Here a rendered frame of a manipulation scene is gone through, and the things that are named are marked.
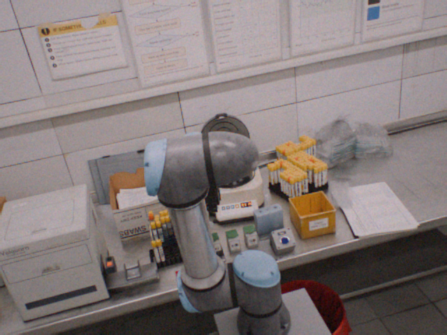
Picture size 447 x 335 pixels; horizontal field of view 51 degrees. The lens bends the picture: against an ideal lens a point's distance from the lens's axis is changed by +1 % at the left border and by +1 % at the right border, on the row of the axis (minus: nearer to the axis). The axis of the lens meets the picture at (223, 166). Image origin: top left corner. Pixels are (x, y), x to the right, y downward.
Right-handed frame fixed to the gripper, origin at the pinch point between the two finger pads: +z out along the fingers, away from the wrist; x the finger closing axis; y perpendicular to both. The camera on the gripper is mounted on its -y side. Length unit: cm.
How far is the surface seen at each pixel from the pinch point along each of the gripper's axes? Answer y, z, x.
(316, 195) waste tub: 39.0, 3.7, 23.5
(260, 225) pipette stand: 18.6, 6.9, 9.3
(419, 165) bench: 82, 12, 58
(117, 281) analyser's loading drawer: -26.6, 8.4, -18.5
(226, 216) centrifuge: 4.6, 8.9, 18.0
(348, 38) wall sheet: 54, -38, 83
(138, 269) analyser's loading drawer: -21.2, 8.4, -12.8
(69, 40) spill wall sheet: -50, -58, 38
